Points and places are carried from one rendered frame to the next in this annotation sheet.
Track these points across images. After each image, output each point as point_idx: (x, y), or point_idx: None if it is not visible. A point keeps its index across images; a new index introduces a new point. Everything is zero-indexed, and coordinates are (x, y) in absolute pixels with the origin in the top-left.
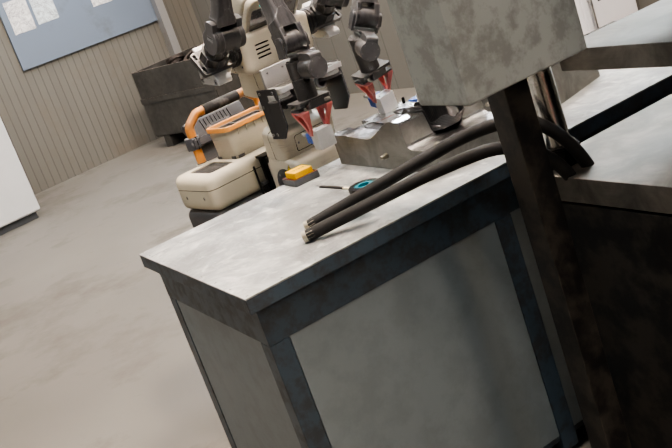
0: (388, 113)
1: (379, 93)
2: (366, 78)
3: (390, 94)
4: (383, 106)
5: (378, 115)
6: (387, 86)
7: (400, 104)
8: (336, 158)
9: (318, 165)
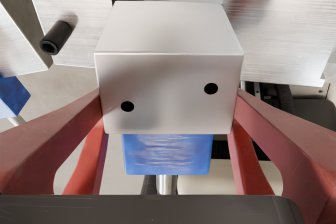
0: None
1: (173, 125)
2: None
3: (130, 42)
4: (224, 22)
5: (247, 37)
6: (93, 120)
7: (83, 39)
8: (223, 160)
9: (275, 166)
